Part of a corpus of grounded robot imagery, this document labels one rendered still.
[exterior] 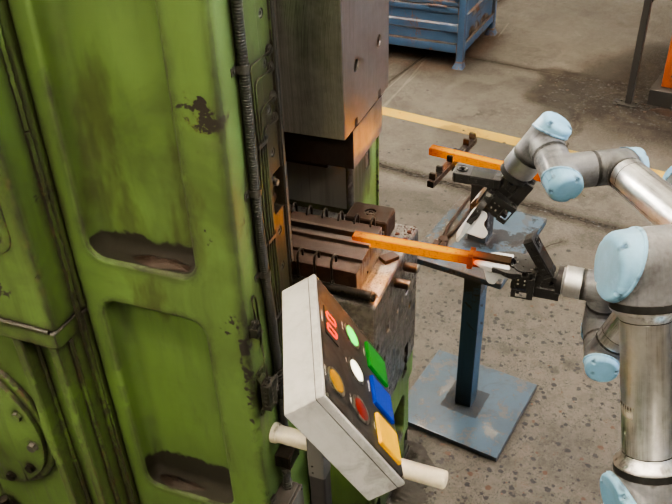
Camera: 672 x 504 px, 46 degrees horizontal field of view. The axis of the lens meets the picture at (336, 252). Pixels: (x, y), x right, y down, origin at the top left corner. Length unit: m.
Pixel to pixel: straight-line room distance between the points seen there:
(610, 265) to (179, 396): 1.19
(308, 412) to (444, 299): 2.15
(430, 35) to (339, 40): 4.09
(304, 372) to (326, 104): 0.59
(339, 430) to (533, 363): 1.88
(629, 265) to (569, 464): 1.62
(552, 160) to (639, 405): 0.54
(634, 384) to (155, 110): 1.01
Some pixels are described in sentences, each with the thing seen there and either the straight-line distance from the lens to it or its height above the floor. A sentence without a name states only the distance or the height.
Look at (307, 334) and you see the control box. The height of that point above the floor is 1.19.
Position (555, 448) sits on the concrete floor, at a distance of 2.91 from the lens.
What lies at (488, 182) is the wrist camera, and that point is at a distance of 1.82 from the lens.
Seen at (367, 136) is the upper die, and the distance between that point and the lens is 1.84.
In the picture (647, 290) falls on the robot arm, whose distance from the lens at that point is 1.34.
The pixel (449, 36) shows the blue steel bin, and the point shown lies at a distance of 5.64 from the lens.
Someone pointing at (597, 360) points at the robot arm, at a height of 0.92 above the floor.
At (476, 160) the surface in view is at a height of 1.01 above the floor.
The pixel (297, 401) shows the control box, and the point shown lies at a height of 1.18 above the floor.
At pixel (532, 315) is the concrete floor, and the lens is 3.41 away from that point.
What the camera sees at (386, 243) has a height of 1.01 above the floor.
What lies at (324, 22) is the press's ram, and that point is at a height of 1.62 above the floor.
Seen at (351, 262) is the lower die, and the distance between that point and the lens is 1.98.
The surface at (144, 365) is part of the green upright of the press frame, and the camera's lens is 2.11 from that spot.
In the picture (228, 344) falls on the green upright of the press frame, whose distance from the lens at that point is 1.80.
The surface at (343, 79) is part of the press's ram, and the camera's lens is 1.64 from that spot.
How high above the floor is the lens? 2.14
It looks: 35 degrees down
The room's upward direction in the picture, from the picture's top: 2 degrees counter-clockwise
